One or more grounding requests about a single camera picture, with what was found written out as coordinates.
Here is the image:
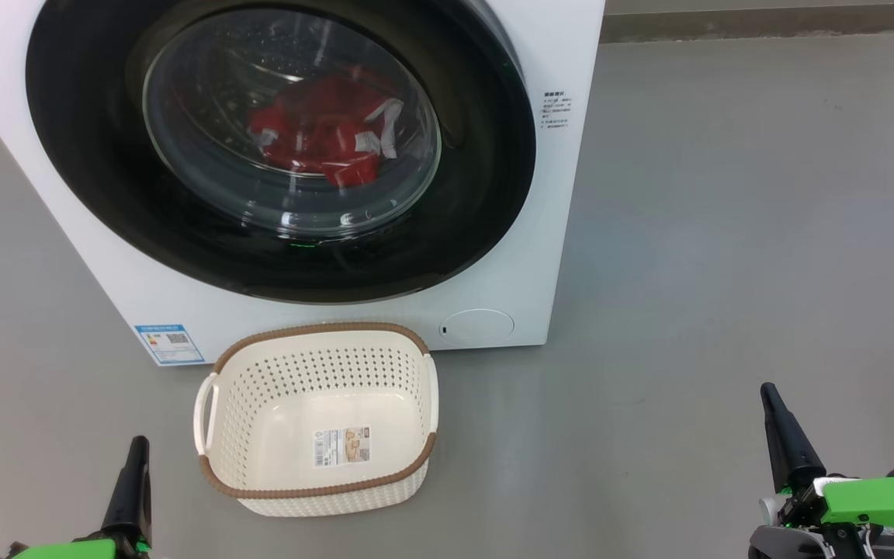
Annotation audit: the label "white front-load washing machine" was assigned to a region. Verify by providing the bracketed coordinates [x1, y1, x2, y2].
[0, 0, 607, 366]

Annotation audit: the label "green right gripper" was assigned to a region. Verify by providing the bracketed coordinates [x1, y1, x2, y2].
[750, 382, 894, 559]

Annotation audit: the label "perforated stainless steel drum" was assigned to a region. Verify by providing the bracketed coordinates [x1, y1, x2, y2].
[144, 9, 442, 234]

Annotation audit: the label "black round glass washer door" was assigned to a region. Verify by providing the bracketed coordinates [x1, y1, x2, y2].
[26, 0, 537, 304]

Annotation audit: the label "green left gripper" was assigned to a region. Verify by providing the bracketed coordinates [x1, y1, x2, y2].
[0, 436, 153, 559]

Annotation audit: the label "red white trimmed shorts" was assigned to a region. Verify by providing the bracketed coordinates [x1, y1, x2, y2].
[323, 97, 405, 187]

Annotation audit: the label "red white striped top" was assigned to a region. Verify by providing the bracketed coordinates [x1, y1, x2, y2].
[249, 70, 386, 168]

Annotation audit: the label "blue energy label sticker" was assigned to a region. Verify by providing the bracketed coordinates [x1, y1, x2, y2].
[135, 324, 206, 366]

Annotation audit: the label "cream perforated basket brown rim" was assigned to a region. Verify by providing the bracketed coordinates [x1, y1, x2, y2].
[193, 322, 438, 517]

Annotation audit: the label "round white drain filter cover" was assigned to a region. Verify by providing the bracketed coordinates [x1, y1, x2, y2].
[439, 309, 515, 347]

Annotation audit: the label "paper product label in basket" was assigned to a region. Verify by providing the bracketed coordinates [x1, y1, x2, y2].
[314, 425, 372, 468]

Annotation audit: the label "small printed text sticker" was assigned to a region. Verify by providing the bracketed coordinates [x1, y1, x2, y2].
[540, 89, 574, 129]

